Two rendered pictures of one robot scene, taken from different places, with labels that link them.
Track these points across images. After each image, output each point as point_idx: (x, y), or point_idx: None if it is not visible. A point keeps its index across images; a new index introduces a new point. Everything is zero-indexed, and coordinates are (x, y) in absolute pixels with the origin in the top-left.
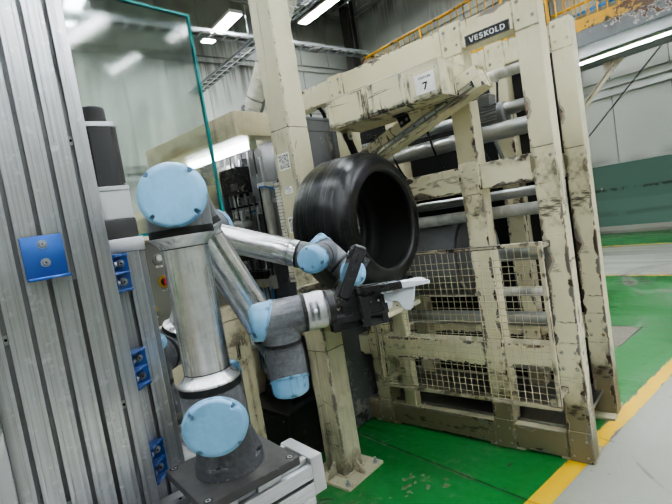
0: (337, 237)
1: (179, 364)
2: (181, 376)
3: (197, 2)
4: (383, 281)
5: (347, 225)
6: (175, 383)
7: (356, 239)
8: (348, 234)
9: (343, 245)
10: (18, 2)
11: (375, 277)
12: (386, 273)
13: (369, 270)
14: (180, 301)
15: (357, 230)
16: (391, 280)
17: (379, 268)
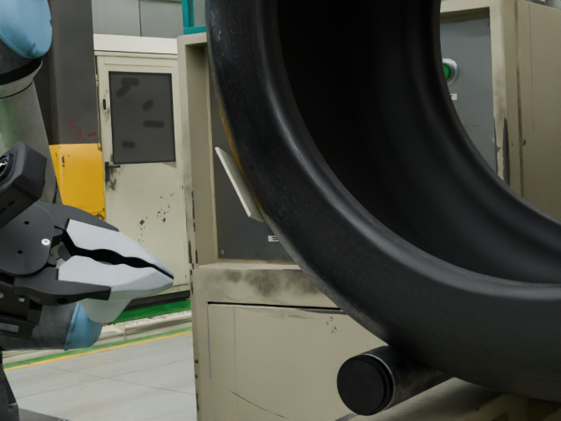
0: (209, 61)
1: (16, 346)
2: (286, 408)
3: None
4: (429, 340)
5: (210, 6)
6: (270, 418)
7: (245, 78)
8: (213, 50)
9: (219, 101)
10: None
11: (360, 299)
12: (443, 301)
13: (316, 251)
14: None
15: (252, 32)
16: (497, 356)
17: (382, 257)
